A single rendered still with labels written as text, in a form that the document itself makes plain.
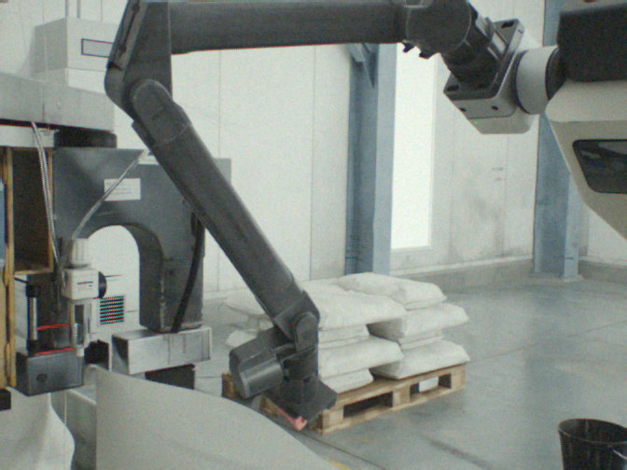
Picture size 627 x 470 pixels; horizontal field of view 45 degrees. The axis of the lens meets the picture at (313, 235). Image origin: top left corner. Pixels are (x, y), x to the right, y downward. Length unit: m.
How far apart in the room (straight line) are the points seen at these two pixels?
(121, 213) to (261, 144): 5.28
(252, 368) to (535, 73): 0.55
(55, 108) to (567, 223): 8.56
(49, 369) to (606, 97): 0.79
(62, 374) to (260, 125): 5.36
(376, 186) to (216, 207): 5.86
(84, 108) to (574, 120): 0.63
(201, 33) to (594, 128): 0.47
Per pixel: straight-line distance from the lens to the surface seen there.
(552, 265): 9.60
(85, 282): 1.02
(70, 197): 1.06
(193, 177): 0.90
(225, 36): 0.87
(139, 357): 1.15
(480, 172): 8.58
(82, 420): 1.99
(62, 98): 1.01
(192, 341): 1.19
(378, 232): 6.82
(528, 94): 1.07
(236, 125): 6.20
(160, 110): 0.83
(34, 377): 1.08
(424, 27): 0.97
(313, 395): 1.15
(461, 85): 1.08
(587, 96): 1.01
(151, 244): 1.15
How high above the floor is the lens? 1.32
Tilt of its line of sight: 5 degrees down
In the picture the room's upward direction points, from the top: 1 degrees clockwise
